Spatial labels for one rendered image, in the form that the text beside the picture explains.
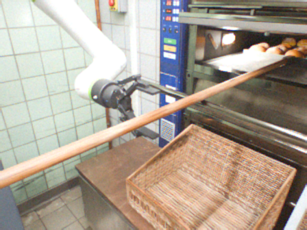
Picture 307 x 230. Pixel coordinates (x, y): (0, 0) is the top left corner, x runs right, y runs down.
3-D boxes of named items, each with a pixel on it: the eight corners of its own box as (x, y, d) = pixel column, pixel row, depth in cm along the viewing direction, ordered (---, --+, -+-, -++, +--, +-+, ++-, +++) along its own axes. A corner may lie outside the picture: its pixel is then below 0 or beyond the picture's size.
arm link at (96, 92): (90, 107, 83) (86, 81, 79) (118, 98, 90) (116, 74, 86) (99, 113, 79) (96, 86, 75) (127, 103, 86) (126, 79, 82)
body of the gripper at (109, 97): (120, 81, 81) (138, 87, 75) (121, 104, 85) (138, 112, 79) (101, 85, 76) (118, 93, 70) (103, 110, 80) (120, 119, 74)
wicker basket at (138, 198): (188, 161, 148) (191, 122, 136) (284, 216, 111) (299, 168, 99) (125, 202, 118) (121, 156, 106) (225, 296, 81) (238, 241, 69)
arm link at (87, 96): (81, 101, 96) (63, 83, 88) (102, 79, 99) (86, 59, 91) (101, 112, 87) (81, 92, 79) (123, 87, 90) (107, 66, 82)
